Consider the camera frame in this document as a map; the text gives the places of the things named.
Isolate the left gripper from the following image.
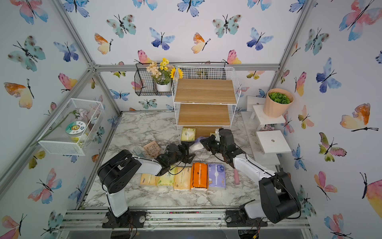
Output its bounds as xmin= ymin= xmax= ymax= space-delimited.
xmin=168 ymin=141 xmax=196 ymax=168

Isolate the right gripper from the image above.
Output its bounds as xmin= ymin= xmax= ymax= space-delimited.
xmin=199 ymin=134 xmax=227 ymax=156

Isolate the purple tissue pack bottom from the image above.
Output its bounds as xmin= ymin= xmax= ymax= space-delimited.
xmin=189 ymin=136 xmax=207 ymax=151

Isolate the purple tissue pack shelf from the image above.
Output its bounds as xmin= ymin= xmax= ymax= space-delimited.
xmin=208 ymin=163 xmax=226 ymax=190

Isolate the orange tissue pack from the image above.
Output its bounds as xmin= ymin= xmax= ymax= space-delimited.
xmin=190 ymin=162 xmax=209 ymax=192

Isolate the beige tissue pack top shelf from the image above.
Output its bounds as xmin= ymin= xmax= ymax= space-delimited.
xmin=174 ymin=167 xmax=192 ymax=191

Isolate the yellow green tissue pack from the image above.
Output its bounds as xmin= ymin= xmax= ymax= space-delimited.
xmin=157 ymin=167 xmax=177 ymax=188

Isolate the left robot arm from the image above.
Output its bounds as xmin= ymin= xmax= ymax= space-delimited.
xmin=97 ymin=141 xmax=196 ymax=218

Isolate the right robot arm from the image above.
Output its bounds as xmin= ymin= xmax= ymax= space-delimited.
xmin=201 ymin=128 xmax=301 ymax=224

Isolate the white lower step shelf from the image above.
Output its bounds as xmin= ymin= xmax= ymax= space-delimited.
xmin=256 ymin=130 xmax=291 ymax=154

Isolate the white step shelf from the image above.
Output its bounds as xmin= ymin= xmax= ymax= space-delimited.
xmin=256 ymin=130 xmax=291 ymax=154
xmin=241 ymin=96 xmax=285 ymax=131

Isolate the white upper step shelf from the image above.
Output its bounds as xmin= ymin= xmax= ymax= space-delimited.
xmin=241 ymin=96 xmax=285 ymax=131

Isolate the purple pink garden fork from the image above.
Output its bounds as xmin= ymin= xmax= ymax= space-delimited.
xmin=234 ymin=169 xmax=240 ymax=185

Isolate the white pot with flowers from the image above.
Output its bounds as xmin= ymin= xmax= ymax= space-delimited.
xmin=146 ymin=58 xmax=184 ymax=93

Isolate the pink pot green plant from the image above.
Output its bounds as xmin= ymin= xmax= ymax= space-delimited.
xmin=263 ymin=88 xmax=294 ymax=118

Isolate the artificial pink rose stem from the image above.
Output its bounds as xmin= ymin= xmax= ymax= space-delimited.
xmin=37 ymin=99 xmax=104 ymax=143

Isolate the round green lidded jar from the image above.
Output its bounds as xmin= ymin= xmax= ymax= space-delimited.
xmin=65 ymin=121 xmax=87 ymax=143

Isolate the white wire wooden shelf rack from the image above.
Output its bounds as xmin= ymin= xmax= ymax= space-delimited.
xmin=172 ymin=65 xmax=242 ymax=136

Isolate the black wire wall basket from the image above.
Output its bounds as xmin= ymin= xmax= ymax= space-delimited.
xmin=133 ymin=63 xmax=172 ymax=96

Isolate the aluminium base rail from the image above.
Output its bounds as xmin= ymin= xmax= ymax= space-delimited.
xmin=58 ymin=206 xmax=313 ymax=239

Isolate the white wire wall basket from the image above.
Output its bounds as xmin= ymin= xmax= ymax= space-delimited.
xmin=37 ymin=98 xmax=105 ymax=156

